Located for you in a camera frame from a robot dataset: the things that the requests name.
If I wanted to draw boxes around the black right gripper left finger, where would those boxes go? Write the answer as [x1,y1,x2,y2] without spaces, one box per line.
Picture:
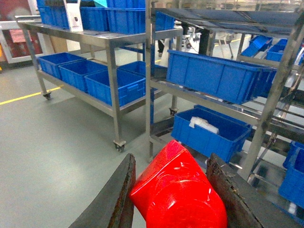
[70,153,136,228]

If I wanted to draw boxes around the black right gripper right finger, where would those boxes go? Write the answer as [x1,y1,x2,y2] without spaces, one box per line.
[206,153,301,228]

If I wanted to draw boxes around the red toy block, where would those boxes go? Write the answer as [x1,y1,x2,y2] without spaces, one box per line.
[130,140,228,228]

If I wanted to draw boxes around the steel rolling shelf cart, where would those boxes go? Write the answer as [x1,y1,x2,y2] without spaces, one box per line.
[16,16,146,152]

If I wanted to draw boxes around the blue bin lower far right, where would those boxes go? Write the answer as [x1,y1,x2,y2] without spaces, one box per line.
[278,141,304,208]

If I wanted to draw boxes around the blue bin rack lower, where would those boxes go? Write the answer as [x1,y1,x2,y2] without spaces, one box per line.
[171,105,252,163]

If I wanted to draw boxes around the blue bin rack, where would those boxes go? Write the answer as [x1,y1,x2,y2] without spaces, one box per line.
[171,105,252,163]
[166,50,276,105]

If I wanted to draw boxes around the blue bin on cart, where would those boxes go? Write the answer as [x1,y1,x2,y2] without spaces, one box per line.
[38,52,86,80]
[59,60,107,93]
[84,68,146,107]

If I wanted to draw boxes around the blue bin rack middle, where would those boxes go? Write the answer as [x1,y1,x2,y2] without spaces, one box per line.
[166,50,276,105]

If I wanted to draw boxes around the steel flow rack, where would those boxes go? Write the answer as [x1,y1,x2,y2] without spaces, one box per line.
[144,0,304,228]

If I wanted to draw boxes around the red fire equipment cabinet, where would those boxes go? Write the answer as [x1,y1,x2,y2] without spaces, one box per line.
[0,0,38,64]

